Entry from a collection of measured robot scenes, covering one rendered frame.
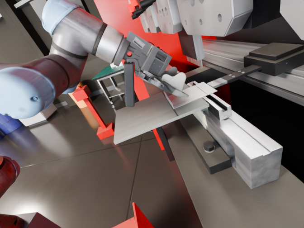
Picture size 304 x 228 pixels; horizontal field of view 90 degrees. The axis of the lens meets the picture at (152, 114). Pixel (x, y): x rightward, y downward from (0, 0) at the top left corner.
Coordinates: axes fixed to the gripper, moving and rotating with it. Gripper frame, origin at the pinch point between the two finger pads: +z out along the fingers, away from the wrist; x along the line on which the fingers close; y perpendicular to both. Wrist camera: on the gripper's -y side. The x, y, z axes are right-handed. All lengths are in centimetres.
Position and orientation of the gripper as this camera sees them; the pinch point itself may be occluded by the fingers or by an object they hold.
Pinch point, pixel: (179, 92)
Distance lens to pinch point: 45.8
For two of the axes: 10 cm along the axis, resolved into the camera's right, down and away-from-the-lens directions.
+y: 4.9, -8.0, -3.4
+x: -1.7, -4.7, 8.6
